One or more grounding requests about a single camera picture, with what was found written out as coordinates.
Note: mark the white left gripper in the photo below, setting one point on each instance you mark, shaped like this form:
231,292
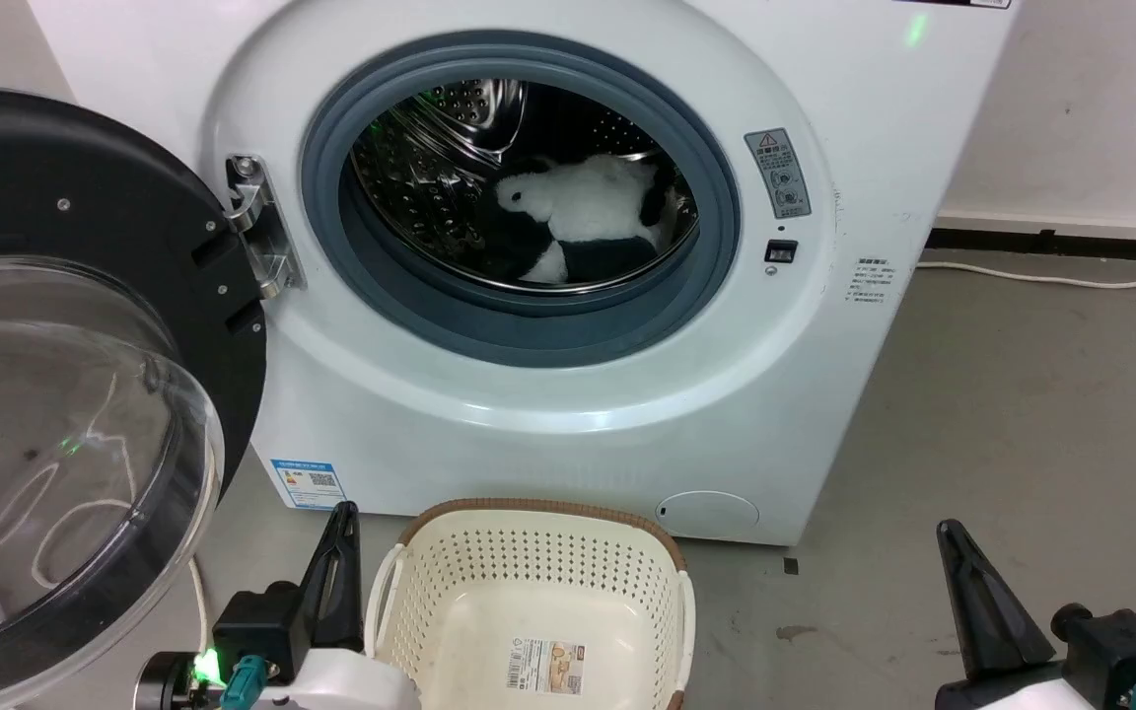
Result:
351,685

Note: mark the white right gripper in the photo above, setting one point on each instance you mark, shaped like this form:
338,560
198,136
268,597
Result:
1012,693

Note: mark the cream plastic laundry basket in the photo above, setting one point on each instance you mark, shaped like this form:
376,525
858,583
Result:
529,562

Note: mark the basket product label sticker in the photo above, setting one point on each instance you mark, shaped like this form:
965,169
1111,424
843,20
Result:
546,666

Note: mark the white front-load washing machine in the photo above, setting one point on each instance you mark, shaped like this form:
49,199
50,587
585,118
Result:
529,434

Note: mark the black and white plush panda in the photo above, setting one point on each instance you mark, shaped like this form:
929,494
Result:
588,207

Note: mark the blue energy label sticker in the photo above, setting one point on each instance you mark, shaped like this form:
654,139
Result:
308,483

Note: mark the round white filter cover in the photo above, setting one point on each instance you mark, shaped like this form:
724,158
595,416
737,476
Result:
708,515

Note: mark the grey rubber door gasket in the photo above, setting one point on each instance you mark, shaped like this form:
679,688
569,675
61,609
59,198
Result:
529,332

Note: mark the small printed text label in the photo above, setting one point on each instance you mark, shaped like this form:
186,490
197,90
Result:
874,281

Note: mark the metal door hinge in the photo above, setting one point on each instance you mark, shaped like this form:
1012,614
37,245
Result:
262,227

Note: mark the black baseboard strip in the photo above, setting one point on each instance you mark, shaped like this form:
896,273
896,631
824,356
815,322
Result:
1071,244

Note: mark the steel washer drum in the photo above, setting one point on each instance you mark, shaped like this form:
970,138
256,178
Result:
420,177

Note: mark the black door latch slot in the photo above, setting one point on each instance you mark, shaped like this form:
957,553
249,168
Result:
781,251

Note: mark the grey warning sticker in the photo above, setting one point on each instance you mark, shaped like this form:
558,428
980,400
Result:
778,173

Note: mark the black washer door with glass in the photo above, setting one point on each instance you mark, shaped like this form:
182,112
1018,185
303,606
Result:
35,177

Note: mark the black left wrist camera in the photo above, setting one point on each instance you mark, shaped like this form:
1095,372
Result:
257,626

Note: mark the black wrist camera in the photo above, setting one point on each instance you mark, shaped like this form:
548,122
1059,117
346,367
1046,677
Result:
1130,651
257,626

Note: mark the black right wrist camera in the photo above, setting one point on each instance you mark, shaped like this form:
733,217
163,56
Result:
1130,651

